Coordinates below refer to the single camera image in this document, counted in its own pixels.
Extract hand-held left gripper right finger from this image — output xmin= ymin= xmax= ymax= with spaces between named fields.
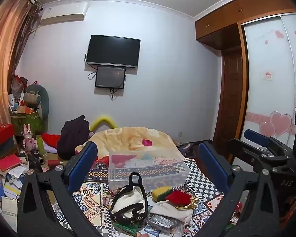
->
xmin=198 ymin=142 xmax=282 ymax=237

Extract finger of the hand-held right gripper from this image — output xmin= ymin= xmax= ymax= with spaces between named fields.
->
xmin=228 ymin=138 xmax=290 ymax=176
xmin=244 ymin=129 xmax=296 ymax=159

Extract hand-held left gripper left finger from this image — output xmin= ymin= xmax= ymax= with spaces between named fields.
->
xmin=17 ymin=141 xmax=99 ymax=237

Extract black white checkered cloth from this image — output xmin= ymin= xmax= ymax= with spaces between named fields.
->
xmin=183 ymin=158 xmax=224 ymax=204

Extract black backpack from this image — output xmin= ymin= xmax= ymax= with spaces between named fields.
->
xmin=57 ymin=115 xmax=90 ymax=160

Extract patterned bed sheet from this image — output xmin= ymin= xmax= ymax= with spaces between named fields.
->
xmin=46 ymin=157 xmax=227 ymax=237

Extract floral pink cloth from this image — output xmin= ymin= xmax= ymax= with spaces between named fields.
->
xmin=102 ymin=188 xmax=122 ymax=209

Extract yellow foam tube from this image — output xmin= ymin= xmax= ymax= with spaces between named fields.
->
xmin=89 ymin=115 xmax=118 ymax=132

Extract red cloth with gold trim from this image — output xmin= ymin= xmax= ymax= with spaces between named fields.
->
xmin=165 ymin=190 xmax=200 ymax=211

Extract green cylinder bottle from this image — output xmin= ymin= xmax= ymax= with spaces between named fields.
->
xmin=36 ymin=134 xmax=46 ymax=155

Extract wooden door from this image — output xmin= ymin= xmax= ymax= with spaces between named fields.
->
xmin=213 ymin=46 xmax=244 ymax=157

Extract black cylinder tool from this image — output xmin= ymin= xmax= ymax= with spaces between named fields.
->
xmin=27 ymin=149 xmax=45 ymax=172

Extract yellow green sponge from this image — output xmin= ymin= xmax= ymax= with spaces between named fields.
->
xmin=152 ymin=186 xmax=174 ymax=202

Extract yellow plush blanket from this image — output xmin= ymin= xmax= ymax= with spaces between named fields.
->
xmin=75 ymin=127 xmax=185 ymax=165

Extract pink rabbit toy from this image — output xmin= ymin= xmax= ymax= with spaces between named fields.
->
xmin=23 ymin=124 xmax=37 ymax=151

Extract clear plastic storage box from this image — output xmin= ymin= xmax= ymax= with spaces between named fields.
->
xmin=108 ymin=149 xmax=190 ymax=191

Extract wooden wardrobe with sliding doors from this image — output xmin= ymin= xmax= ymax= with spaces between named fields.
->
xmin=194 ymin=0 xmax=296 ymax=163

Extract green cardboard box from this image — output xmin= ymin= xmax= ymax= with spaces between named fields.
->
xmin=10 ymin=111 xmax=43 ymax=136

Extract silver foil packet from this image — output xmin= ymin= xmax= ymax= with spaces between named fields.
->
xmin=146 ymin=213 xmax=178 ymax=230

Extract red book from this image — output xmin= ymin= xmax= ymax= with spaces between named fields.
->
xmin=0 ymin=154 xmax=22 ymax=172

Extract green striped cloth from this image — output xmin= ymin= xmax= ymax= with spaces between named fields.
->
xmin=113 ymin=223 xmax=144 ymax=235

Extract grey plush pillow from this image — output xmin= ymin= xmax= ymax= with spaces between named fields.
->
xmin=23 ymin=84 xmax=50 ymax=124

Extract pile of papers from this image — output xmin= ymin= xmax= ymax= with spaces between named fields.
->
xmin=0 ymin=163 xmax=30 ymax=230

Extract red box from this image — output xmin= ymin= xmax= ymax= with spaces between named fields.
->
xmin=0 ymin=123 xmax=15 ymax=146

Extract orange curtain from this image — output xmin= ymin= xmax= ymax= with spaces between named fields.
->
xmin=0 ymin=0 xmax=42 ymax=129

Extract white air conditioner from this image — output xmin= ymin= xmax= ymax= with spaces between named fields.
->
xmin=40 ymin=2 xmax=88 ymax=26

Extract white tote bag black handles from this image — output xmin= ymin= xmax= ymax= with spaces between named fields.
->
xmin=110 ymin=172 xmax=148 ymax=226

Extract small wall monitor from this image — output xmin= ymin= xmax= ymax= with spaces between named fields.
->
xmin=95 ymin=66 xmax=126 ymax=89

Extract wall-mounted television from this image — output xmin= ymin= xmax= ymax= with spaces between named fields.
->
xmin=85 ymin=35 xmax=141 ymax=69

